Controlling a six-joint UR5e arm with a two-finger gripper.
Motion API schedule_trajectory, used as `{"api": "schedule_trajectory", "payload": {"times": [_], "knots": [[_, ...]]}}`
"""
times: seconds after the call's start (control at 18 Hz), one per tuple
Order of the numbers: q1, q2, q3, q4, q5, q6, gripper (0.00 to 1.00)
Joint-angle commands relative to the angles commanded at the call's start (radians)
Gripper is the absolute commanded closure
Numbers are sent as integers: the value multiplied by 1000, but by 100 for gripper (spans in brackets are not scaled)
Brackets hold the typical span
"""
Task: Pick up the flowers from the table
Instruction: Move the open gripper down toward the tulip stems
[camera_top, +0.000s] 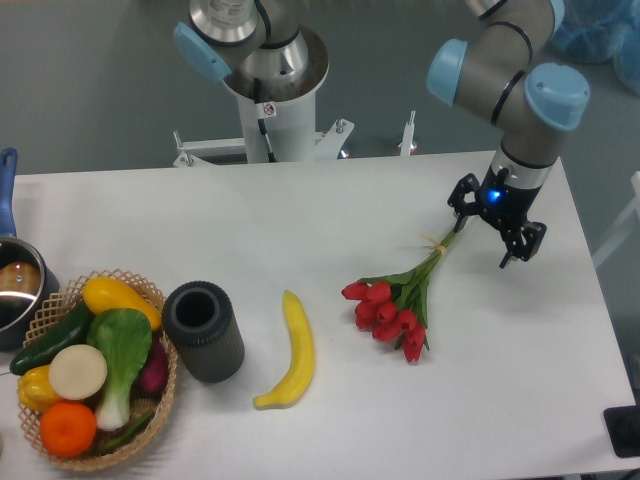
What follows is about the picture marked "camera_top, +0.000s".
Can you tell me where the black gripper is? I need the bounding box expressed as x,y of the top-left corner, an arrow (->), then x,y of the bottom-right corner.
447,162 -> 547,269

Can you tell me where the red tulip bouquet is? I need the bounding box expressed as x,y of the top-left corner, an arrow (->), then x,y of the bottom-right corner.
341,230 -> 457,363

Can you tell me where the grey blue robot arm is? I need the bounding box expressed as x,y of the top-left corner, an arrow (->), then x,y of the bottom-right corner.
173,1 -> 590,262

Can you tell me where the blue plastic bag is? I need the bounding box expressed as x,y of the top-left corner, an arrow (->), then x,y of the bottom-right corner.
551,0 -> 639,95

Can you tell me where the yellow banana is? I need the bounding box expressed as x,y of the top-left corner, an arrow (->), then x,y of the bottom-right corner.
253,290 -> 316,410

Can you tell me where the black device at edge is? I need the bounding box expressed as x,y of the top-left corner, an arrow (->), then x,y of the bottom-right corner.
603,405 -> 639,458

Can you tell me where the dark grey ribbed vase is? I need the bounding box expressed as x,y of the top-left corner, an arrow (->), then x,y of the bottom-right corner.
161,281 -> 245,383

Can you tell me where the purple sweet potato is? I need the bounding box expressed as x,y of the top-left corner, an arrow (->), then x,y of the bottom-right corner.
137,337 -> 169,395

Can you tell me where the green bok choy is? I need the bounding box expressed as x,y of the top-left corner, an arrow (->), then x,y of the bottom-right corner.
87,308 -> 152,431

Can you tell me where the yellow squash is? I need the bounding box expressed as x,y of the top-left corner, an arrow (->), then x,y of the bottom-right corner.
82,277 -> 161,331

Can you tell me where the green chili pepper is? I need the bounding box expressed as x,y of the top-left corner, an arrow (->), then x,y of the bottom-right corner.
93,410 -> 155,456

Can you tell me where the dark green cucumber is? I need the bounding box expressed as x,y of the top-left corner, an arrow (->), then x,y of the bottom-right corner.
9,300 -> 94,376

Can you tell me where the cream round radish slice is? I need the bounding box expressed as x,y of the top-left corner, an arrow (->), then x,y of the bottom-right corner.
48,344 -> 107,401

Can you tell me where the orange fruit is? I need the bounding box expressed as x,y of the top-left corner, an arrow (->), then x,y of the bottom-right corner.
39,402 -> 97,458

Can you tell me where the yellow bell pepper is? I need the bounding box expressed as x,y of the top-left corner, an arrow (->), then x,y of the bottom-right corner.
18,365 -> 63,413

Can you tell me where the white frame at right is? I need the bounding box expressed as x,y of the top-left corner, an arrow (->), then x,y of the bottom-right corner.
592,171 -> 639,269

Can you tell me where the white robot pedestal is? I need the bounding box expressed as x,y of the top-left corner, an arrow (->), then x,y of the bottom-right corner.
173,23 -> 353,164

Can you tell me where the black cable on pedestal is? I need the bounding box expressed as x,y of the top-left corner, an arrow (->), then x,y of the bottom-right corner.
252,77 -> 278,164

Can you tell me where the blue handled saucepan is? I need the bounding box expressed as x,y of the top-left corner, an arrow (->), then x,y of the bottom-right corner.
1,148 -> 59,352

